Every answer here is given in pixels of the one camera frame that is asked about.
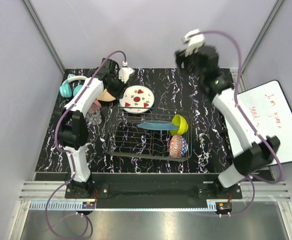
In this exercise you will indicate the teal cat-ear headphones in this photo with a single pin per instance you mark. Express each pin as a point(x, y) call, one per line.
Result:
point(65, 88)

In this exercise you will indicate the white watermelon pattern plate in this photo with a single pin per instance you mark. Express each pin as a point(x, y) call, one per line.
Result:
point(137, 99)

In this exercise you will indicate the yellow-green bowl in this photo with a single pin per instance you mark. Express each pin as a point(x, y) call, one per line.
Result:
point(181, 123)

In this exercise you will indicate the clear glass cup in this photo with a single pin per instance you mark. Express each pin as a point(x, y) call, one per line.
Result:
point(93, 115)

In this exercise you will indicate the wire dish rack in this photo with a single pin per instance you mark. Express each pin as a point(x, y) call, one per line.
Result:
point(125, 139)

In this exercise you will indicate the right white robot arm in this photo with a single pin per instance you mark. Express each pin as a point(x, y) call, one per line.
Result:
point(257, 150)

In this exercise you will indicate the teal scalloped plate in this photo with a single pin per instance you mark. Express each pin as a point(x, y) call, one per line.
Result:
point(157, 125)

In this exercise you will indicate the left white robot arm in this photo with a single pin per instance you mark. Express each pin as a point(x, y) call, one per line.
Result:
point(71, 132)

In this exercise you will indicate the orange floral plate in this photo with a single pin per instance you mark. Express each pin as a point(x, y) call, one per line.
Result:
point(105, 96)

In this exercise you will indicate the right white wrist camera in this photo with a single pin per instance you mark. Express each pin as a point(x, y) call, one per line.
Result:
point(194, 40)

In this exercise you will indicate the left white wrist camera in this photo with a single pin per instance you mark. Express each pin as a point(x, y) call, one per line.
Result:
point(125, 73)

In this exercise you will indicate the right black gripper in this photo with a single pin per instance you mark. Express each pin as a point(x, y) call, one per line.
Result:
point(181, 57)

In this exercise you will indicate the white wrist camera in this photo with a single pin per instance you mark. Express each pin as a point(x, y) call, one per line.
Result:
point(125, 73)
point(194, 40)

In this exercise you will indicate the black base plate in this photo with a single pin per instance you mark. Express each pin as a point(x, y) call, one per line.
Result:
point(196, 185)

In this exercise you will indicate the white dry-erase board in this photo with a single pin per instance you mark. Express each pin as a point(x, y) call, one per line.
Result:
point(269, 110)

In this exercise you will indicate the red patterned bowl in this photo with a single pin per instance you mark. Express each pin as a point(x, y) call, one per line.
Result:
point(177, 146)

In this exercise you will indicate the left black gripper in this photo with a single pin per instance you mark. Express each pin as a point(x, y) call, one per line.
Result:
point(118, 93)

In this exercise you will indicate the pink cup brown lid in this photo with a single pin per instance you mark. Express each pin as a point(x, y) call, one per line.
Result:
point(95, 105)

